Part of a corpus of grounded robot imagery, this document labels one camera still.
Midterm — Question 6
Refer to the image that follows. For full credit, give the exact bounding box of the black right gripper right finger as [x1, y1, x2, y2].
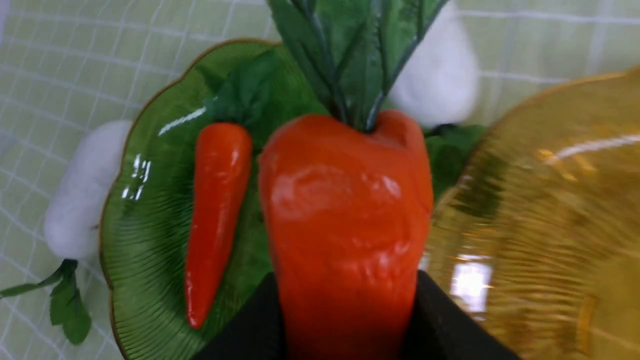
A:
[400, 269, 519, 360]

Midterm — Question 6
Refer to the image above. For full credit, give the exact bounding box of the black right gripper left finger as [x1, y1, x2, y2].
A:
[192, 272, 287, 360]

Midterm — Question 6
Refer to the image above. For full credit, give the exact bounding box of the orange toy carrot with leaves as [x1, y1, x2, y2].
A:
[258, 0, 445, 360]

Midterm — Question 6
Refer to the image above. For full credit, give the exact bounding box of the white toy radish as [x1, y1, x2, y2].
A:
[389, 0, 480, 129]
[1, 120, 133, 346]

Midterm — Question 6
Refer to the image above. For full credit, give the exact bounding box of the amber glass plate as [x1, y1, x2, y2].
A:
[422, 67, 640, 360]

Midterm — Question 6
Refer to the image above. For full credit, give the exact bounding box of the green glass plate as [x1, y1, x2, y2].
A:
[99, 39, 331, 360]

